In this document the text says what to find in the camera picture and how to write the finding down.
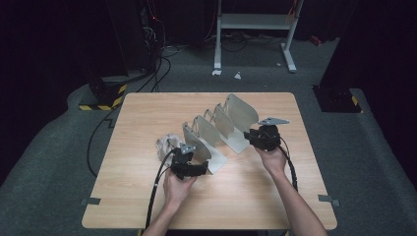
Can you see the grey tape strip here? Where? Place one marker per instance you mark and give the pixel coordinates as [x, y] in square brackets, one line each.
[91, 201]
[326, 198]

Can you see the white metal stand frame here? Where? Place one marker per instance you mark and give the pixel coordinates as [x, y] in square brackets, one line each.
[252, 21]

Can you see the person's left hand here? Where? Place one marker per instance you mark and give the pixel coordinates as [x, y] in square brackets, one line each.
[177, 191]

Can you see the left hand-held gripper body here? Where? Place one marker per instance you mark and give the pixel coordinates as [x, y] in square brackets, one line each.
[182, 165]

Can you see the expandable grey metal book rack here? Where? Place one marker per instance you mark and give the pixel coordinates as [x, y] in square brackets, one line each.
[242, 113]

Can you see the person's right hand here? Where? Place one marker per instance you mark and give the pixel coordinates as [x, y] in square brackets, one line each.
[275, 162]

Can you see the white paper scrap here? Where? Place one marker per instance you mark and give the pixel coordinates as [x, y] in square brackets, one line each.
[216, 72]
[237, 76]

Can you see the red object on floor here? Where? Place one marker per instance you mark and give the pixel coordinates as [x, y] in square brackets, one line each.
[316, 40]

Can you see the black yellow striped base block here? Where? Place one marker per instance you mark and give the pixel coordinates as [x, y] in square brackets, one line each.
[105, 93]

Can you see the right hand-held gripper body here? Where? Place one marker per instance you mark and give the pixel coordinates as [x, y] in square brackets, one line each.
[270, 137]

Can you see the white cloth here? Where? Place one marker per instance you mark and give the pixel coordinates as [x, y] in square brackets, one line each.
[167, 146]

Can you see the black base with yellow mark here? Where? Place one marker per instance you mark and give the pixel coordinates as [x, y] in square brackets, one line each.
[337, 100]

